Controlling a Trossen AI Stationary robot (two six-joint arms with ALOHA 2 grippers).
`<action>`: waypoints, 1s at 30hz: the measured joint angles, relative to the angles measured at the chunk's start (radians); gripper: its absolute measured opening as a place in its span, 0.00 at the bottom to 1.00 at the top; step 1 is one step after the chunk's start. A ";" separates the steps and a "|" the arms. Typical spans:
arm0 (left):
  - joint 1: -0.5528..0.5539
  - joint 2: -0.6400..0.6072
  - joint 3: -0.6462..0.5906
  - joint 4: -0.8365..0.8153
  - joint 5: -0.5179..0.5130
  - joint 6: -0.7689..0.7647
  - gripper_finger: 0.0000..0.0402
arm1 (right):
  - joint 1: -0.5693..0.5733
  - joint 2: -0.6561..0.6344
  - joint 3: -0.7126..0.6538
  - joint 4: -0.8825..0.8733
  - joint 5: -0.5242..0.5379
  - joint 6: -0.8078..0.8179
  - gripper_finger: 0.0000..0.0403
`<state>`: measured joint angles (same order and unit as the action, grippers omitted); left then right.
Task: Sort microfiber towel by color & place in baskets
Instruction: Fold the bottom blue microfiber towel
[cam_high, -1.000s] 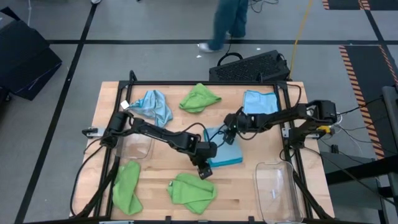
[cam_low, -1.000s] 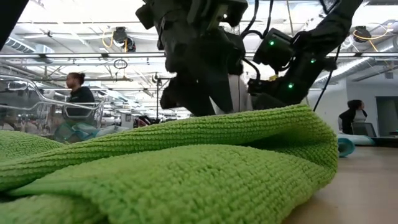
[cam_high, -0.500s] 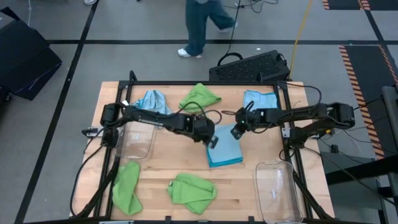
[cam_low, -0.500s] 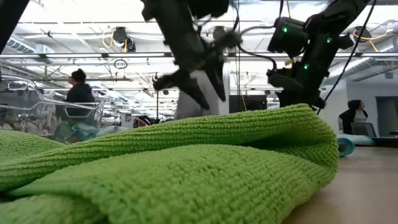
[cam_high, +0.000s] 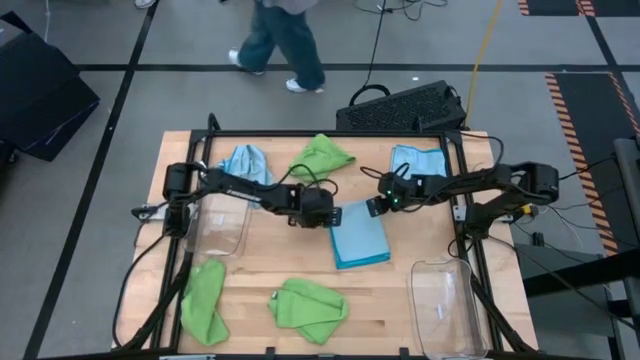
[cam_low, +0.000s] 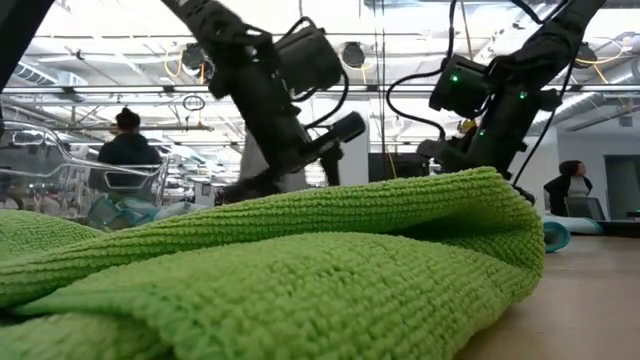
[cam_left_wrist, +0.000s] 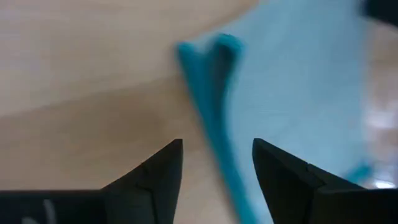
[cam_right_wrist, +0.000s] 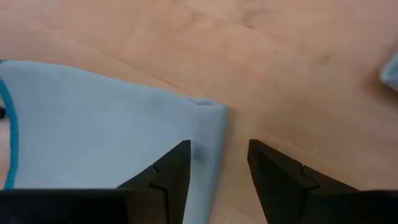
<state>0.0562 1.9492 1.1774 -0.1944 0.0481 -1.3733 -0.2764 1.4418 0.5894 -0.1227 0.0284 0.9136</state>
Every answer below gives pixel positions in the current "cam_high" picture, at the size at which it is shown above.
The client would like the black crossbeam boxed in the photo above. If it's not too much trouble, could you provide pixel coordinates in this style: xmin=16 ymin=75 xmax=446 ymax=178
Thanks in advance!
xmin=522 ymin=248 xmax=640 ymax=299

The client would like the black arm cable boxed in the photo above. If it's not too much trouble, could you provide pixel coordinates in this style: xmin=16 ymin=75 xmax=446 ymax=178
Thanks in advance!
xmin=112 ymin=232 xmax=171 ymax=349
xmin=459 ymin=131 xmax=504 ymax=172

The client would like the clear plastic basket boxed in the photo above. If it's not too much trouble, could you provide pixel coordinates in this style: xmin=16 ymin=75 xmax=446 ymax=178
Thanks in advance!
xmin=408 ymin=258 xmax=489 ymax=360
xmin=182 ymin=192 xmax=251 ymax=257

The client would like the green microfiber towel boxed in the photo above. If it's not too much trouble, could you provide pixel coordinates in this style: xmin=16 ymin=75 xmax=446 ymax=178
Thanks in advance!
xmin=179 ymin=258 xmax=232 ymax=347
xmin=288 ymin=133 xmax=357 ymax=182
xmin=268 ymin=278 xmax=350 ymax=345

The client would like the person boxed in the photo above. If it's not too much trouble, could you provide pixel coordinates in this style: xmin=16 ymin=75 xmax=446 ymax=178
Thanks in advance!
xmin=227 ymin=0 xmax=326 ymax=94

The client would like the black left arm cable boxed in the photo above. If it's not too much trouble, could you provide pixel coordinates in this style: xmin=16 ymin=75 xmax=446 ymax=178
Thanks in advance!
xmin=112 ymin=232 xmax=171 ymax=349

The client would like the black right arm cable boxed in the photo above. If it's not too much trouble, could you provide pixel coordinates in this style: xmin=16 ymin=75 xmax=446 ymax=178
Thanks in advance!
xmin=459 ymin=131 xmax=504 ymax=172

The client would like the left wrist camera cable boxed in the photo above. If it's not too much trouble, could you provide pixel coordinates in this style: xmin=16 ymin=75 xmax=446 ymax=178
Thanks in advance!
xmin=303 ymin=178 xmax=340 ymax=199

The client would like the black hazard-striped floor mat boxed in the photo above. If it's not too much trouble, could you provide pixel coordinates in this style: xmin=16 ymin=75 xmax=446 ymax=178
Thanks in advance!
xmin=517 ymin=0 xmax=640 ymax=19
xmin=544 ymin=72 xmax=640 ymax=256

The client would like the black metal table frame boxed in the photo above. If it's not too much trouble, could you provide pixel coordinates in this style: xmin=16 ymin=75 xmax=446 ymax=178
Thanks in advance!
xmin=112 ymin=112 xmax=541 ymax=360

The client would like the yellow floor cable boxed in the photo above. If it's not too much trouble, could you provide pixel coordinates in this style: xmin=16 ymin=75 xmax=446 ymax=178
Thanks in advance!
xmin=464 ymin=0 xmax=505 ymax=126

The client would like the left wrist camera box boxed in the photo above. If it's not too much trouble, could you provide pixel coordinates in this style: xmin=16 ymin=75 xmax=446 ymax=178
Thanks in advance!
xmin=298 ymin=185 xmax=335 ymax=211

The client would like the tangled black floor cable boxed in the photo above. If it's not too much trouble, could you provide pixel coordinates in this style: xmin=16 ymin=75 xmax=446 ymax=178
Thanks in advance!
xmin=353 ymin=0 xmax=450 ymax=23

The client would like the blue microfiber towel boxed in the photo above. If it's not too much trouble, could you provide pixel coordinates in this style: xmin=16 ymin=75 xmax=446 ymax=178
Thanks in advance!
xmin=390 ymin=144 xmax=448 ymax=180
xmin=217 ymin=144 xmax=275 ymax=209
xmin=328 ymin=199 xmax=392 ymax=270

